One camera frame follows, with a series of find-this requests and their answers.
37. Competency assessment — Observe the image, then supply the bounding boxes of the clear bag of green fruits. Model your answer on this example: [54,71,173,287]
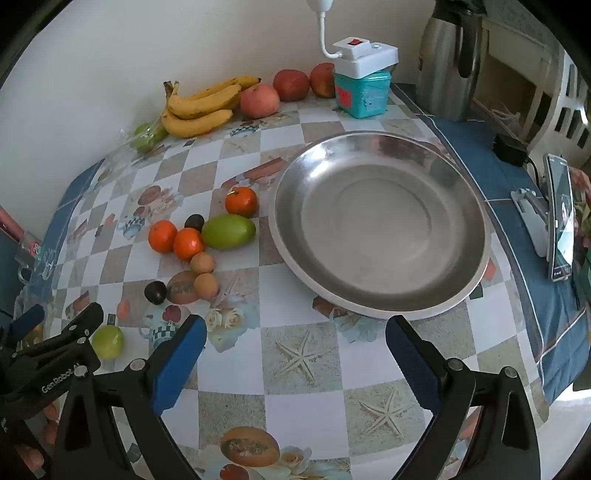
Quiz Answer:
[122,120,168,155]

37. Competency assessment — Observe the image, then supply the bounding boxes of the large green mango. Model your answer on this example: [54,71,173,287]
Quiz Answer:
[201,214,256,251]

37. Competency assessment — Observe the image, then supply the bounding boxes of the small green fruit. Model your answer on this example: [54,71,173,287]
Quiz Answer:
[91,325,124,360]

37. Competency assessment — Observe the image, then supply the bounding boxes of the bottom yellow banana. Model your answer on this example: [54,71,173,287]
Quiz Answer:
[160,109,233,138]

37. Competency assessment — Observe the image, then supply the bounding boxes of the red apple right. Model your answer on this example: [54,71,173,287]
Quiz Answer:
[310,62,335,99]

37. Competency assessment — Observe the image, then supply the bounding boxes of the checkered printed tablecloth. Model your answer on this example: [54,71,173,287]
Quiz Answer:
[13,87,555,480]

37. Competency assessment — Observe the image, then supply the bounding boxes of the glass mug with logo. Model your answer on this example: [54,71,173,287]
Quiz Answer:
[15,231,57,284]

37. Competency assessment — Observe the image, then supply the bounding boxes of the smartphone on stand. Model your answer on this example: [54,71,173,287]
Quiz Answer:
[544,154,575,282]

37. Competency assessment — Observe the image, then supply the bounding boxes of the steel thermos jug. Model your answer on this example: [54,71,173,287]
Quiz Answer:
[417,1,483,122]

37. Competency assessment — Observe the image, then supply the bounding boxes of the pink apple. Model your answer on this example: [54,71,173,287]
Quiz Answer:
[240,83,280,119]

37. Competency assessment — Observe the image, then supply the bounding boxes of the teal plastic box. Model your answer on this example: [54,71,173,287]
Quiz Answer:
[334,70,392,119]

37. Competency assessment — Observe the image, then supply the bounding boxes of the top yellow banana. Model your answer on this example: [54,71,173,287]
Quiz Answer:
[190,75,262,100]

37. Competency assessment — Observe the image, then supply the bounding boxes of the black power adapter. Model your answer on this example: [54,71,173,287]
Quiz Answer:
[492,133,528,167]

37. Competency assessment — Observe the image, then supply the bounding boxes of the steel round basin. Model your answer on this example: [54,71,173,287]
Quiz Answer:
[269,131,491,320]

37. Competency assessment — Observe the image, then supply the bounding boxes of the yellow banana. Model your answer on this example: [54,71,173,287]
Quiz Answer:
[160,109,233,138]
[163,81,242,120]
[190,75,262,100]

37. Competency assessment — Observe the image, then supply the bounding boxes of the red apple middle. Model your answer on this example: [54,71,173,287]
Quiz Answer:
[273,69,310,102]

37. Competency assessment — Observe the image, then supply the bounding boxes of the orange tangerine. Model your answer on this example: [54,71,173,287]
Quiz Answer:
[224,186,259,218]
[148,220,177,254]
[173,227,204,262]

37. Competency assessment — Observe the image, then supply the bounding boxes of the dark plum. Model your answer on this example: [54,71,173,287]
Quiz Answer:
[184,214,205,232]
[144,281,167,305]

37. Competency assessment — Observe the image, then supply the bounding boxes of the blue tablecloth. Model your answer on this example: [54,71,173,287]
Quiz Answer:
[392,84,590,404]

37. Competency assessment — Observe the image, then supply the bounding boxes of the middle yellow banana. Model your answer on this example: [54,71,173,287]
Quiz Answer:
[163,81,242,120]

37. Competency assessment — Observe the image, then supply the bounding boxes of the red apple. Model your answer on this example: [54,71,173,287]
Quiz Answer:
[273,69,310,102]
[310,62,335,99]

